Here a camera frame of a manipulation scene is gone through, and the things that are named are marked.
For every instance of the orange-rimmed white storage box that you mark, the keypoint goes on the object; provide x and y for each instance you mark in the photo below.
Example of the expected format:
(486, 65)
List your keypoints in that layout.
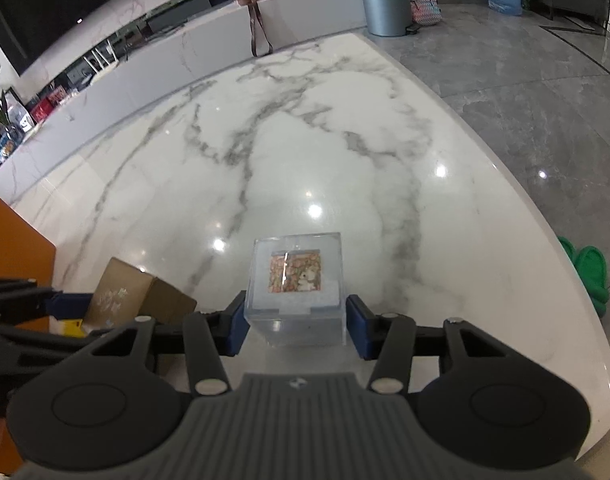
(25, 254)

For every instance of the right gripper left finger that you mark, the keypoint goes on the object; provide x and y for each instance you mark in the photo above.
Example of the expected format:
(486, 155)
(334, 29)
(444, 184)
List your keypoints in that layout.
(209, 337)

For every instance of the woven pastel basket bag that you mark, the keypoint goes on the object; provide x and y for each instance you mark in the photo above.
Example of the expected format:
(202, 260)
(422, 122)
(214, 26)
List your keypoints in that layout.
(426, 12)

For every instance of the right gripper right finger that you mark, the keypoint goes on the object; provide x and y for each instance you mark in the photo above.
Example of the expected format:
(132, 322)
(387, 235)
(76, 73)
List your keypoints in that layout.
(387, 340)

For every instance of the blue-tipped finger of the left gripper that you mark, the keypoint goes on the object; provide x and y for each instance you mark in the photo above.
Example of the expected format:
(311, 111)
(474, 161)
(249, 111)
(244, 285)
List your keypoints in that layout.
(25, 300)

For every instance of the white marble tv console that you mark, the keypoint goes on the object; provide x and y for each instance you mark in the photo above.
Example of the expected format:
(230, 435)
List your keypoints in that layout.
(217, 40)

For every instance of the green slippers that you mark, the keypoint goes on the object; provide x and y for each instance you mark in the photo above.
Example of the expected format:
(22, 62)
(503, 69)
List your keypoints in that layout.
(590, 263)

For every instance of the brown cardboard gift box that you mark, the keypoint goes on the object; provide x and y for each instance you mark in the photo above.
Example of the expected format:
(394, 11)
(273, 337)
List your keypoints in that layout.
(126, 292)

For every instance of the brown leather strap bag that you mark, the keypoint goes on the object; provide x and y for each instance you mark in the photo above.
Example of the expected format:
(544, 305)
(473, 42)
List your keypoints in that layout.
(256, 25)

